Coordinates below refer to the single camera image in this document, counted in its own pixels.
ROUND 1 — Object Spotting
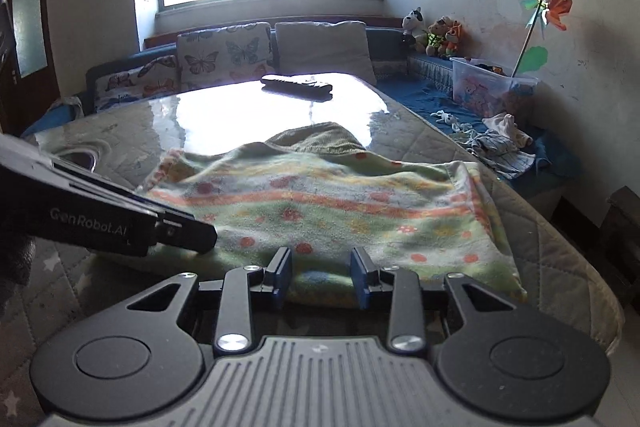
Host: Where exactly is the plain beige cushion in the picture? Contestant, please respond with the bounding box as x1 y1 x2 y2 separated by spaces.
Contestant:
274 20 376 86

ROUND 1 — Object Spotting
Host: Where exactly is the colourful paper pinwheel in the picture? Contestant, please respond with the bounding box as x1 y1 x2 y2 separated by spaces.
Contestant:
511 0 573 77

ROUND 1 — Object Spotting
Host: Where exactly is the dark wooden door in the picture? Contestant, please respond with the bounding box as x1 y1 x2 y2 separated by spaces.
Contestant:
1 0 60 135

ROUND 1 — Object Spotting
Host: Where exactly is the upright butterfly print cushion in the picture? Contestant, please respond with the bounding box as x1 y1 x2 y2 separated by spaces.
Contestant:
177 22 274 89

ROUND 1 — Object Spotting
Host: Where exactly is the grey quilted star tablecloth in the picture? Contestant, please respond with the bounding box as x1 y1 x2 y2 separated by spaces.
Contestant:
1 75 624 426

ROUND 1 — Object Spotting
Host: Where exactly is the black white cow plush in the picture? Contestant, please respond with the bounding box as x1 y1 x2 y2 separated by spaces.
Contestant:
401 6 427 53

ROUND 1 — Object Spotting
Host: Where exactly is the low butterfly print cushion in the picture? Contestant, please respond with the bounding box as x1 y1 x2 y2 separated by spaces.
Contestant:
94 55 180 113

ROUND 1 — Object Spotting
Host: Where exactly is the round black induction cooktop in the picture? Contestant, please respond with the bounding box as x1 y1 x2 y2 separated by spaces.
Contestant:
54 146 100 172

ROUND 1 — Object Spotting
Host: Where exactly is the orange fox plush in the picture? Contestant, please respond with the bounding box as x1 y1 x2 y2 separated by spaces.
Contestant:
445 20 464 58

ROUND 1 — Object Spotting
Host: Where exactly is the brown bear plush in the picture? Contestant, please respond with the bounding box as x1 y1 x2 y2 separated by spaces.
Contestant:
425 16 452 57

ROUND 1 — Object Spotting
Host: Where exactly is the floral children's pajama garment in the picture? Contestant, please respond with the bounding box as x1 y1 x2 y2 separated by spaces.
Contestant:
140 124 526 308

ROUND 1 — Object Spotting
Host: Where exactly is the blue corner sofa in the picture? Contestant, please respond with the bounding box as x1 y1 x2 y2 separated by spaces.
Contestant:
28 26 580 204

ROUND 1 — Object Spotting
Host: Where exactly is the clear plastic storage box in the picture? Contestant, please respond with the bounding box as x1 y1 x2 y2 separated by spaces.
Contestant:
451 57 539 119

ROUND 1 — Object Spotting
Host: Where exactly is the pile of small clothes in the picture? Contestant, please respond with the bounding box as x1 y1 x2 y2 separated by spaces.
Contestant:
431 109 536 180

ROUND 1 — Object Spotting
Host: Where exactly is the black remote control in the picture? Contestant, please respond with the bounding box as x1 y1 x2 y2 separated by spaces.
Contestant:
260 75 333 100

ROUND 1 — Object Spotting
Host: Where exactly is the dark wooden stool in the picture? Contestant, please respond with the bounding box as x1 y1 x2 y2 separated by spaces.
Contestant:
600 186 639 311

